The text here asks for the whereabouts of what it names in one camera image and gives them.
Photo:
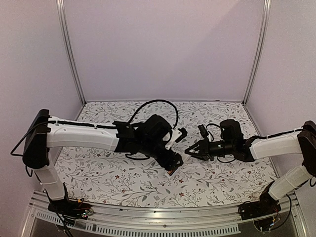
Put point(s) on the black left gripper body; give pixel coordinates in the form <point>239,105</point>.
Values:
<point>169,162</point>

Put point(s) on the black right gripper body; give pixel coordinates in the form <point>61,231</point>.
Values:
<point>206,148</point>

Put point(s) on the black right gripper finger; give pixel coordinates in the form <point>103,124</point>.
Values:
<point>195,148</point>
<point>199,156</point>

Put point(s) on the white remote control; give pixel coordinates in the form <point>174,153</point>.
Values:
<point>170,174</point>

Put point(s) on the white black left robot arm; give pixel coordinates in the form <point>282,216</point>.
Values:
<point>152,138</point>

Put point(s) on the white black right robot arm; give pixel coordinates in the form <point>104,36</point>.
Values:
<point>298,141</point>

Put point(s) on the floral patterned table mat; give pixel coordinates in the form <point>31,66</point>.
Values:
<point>101,176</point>

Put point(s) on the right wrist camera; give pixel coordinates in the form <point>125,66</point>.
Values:
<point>205,133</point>

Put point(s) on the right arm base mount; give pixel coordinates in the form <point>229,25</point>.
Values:
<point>266,205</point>

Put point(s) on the front aluminium rail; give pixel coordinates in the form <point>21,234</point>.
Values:
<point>123,221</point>

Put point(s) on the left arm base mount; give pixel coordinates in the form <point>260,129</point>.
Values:
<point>71,209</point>

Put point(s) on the right aluminium frame post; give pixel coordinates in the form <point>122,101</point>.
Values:
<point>259,50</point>

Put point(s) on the aluminium frame post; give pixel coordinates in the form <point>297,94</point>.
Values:
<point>69,51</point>
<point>259,50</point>

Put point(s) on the left aluminium frame post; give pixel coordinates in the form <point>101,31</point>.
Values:
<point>69,51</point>

